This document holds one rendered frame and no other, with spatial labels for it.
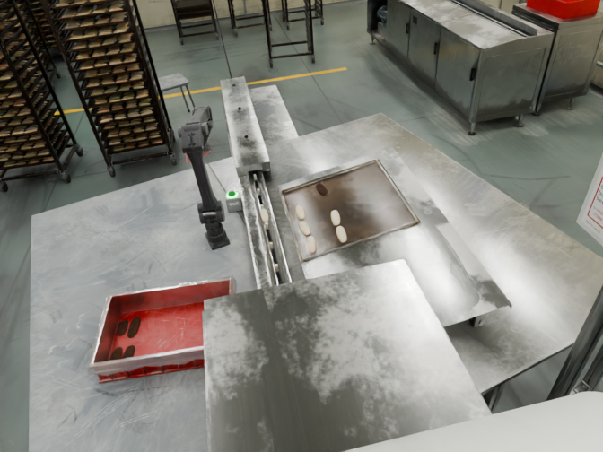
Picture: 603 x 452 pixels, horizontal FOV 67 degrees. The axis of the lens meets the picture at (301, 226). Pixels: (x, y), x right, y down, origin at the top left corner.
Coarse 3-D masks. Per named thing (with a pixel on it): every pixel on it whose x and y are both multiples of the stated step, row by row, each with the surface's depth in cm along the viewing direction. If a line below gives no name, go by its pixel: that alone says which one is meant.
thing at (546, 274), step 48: (288, 144) 268; (336, 144) 264; (384, 144) 260; (432, 192) 221; (480, 192) 218; (288, 240) 201; (480, 240) 191; (528, 240) 189; (528, 288) 169; (576, 288) 167; (480, 336) 154; (528, 336) 153; (576, 336) 152; (480, 384) 141
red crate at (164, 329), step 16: (192, 304) 176; (144, 320) 171; (160, 320) 170; (176, 320) 170; (192, 320) 169; (144, 336) 165; (160, 336) 165; (176, 336) 164; (192, 336) 163; (112, 352) 161; (144, 352) 160; (144, 368) 150; (160, 368) 150; (176, 368) 152; (192, 368) 152
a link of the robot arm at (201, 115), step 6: (198, 108) 207; (204, 108) 206; (198, 114) 193; (204, 114) 198; (192, 120) 182; (198, 120) 182; (204, 120) 195; (180, 126) 178; (204, 126) 176; (180, 132) 175; (204, 132) 176
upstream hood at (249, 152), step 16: (224, 80) 330; (240, 80) 327; (224, 96) 307; (240, 96) 304; (240, 112) 285; (240, 128) 267; (256, 128) 266; (240, 144) 252; (256, 144) 251; (240, 160) 239; (256, 160) 238
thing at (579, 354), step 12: (600, 300) 125; (600, 312) 126; (588, 324) 132; (600, 324) 129; (588, 336) 133; (600, 336) 133; (576, 348) 139; (588, 348) 136; (576, 360) 140; (564, 372) 147; (576, 372) 145; (564, 384) 148; (552, 396) 157
